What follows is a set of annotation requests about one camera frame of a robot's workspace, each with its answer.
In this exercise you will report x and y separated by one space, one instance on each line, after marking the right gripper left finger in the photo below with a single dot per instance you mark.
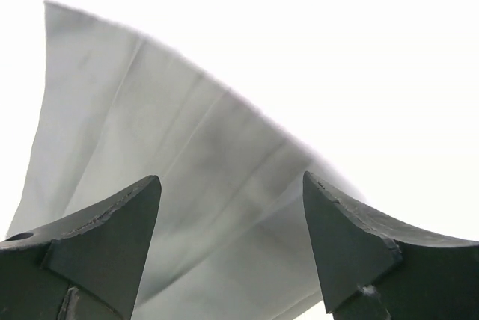
87 265

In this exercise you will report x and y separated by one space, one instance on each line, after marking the grey pleated skirt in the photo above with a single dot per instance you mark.
231 239

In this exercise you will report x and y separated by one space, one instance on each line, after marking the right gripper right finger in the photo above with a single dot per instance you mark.
373 266

